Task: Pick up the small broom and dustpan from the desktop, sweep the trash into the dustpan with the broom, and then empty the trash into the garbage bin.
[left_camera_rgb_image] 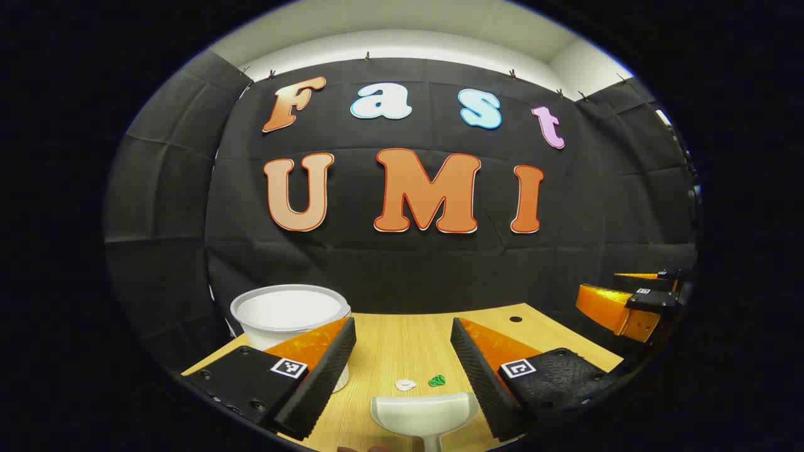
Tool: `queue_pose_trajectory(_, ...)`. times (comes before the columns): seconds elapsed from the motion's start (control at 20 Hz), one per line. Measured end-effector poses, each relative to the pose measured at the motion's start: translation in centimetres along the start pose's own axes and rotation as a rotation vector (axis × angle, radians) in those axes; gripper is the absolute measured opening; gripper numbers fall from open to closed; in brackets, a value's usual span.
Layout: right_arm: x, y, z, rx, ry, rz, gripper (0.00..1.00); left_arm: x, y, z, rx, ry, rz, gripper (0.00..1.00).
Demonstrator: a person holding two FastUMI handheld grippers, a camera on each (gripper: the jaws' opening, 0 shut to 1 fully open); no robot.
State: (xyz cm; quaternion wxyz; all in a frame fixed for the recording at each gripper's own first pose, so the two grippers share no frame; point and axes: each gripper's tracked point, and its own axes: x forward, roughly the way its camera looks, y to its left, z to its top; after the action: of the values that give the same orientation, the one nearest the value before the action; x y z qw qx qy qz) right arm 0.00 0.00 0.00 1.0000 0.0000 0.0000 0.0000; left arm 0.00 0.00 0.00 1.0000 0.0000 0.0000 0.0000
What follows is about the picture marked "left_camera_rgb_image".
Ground black backdrop cloth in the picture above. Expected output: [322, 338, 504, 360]
[104, 50, 699, 371]

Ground white plastic garbage bin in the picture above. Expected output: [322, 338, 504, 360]
[230, 284, 352, 393]

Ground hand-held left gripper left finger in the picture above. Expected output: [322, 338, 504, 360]
[181, 316, 357, 441]

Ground white plastic dustpan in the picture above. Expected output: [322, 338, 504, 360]
[370, 392, 479, 452]

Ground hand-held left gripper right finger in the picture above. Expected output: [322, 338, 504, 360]
[450, 317, 624, 443]

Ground wooden desktop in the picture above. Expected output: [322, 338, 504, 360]
[181, 303, 624, 452]

